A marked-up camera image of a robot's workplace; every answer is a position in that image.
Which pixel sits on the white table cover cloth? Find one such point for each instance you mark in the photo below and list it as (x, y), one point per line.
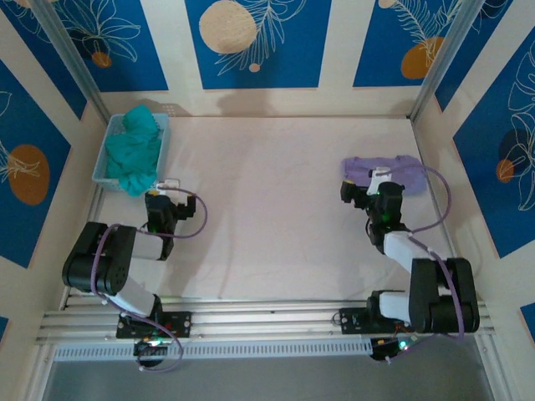
(271, 209)

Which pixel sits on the black electronics box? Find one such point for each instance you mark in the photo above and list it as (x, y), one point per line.
(148, 348)
(382, 348)

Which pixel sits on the purple t-shirt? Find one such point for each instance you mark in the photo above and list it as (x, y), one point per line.
(359, 165)

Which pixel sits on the teal garment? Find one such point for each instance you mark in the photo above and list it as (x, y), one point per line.
(129, 154)

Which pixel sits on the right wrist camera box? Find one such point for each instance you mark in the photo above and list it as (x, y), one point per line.
(378, 172)

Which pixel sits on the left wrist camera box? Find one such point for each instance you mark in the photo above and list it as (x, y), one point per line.
(169, 184)

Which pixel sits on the aluminium frame post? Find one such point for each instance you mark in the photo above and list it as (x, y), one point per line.
(72, 54)
(450, 54)

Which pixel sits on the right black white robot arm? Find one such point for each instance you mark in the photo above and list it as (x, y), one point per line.
(443, 292)

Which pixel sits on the light blue plastic basket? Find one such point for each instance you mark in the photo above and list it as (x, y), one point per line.
(104, 184)

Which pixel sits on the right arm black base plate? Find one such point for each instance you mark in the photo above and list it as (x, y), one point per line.
(353, 321)

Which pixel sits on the left black electronics box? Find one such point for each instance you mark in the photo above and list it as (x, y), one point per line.
(148, 348)

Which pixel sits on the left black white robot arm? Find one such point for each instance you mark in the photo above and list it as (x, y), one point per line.
(100, 259)

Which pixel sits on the right black electronics box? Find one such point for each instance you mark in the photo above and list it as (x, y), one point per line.
(382, 348)

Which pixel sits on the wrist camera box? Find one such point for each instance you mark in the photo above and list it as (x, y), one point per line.
(169, 184)
(378, 172)

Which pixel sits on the aluminium side rail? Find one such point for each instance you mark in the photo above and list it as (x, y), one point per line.
(424, 146)

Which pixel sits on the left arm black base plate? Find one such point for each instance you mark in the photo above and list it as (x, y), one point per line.
(179, 323)

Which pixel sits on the aluminium frame beam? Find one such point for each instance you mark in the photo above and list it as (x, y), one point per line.
(267, 317)

